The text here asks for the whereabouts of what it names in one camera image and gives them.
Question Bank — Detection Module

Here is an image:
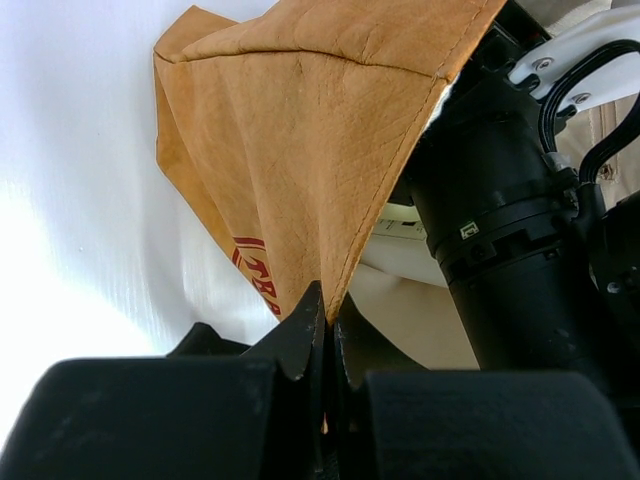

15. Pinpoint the cream jar bottle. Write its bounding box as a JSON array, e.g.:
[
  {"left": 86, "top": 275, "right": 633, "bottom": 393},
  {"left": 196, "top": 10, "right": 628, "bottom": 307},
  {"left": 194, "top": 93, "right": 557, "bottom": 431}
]
[{"left": 349, "top": 205, "right": 478, "bottom": 370}]

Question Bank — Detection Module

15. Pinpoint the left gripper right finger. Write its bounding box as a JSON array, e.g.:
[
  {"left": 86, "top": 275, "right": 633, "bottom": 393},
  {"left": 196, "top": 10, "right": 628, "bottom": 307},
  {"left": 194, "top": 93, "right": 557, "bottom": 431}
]
[{"left": 334, "top": 319, "right": 635, "bottom": 479}]

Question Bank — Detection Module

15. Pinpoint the tan canvas bag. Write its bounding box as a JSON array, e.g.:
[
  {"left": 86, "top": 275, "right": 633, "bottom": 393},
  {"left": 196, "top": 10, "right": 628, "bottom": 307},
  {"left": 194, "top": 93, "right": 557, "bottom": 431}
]
[{"left": 153, "top": 1, "right": 502, "bottom": 319}]

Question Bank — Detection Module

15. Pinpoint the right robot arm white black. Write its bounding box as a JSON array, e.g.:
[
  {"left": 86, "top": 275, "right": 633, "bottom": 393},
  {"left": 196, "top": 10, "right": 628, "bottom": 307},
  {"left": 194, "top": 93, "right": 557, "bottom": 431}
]
[{"left": 396, "top": 1, "right": 639, "bottom": 391}]

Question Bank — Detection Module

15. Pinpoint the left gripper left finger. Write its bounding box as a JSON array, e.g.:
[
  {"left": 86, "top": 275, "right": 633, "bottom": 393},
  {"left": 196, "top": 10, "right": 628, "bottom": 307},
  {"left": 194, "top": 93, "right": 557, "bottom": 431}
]
[{"left": 29, "top": 283, "right": 324, "bottom": 479}]

